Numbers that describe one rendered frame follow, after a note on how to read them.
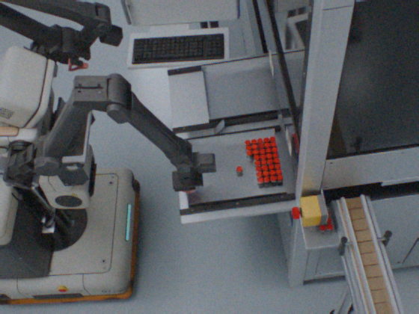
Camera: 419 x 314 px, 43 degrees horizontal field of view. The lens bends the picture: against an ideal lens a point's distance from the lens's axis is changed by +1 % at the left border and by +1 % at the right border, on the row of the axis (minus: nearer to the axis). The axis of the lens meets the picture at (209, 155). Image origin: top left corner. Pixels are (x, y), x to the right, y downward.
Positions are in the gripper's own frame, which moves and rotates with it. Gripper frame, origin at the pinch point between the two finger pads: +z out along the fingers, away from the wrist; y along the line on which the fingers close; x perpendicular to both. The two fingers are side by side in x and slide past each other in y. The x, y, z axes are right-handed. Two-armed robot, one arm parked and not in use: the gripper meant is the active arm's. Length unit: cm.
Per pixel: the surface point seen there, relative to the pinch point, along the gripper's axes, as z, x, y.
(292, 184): 0.9, -1.4, 35.9
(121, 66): 91, 142, -40
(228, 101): 1.2, 37.7, 18.0
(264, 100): 0.5, 35.7, 31.7
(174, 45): 7, 75, -1
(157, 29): 10, 89, -8
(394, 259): 65, -10, 85
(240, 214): 1.9, -10.2, 16.6
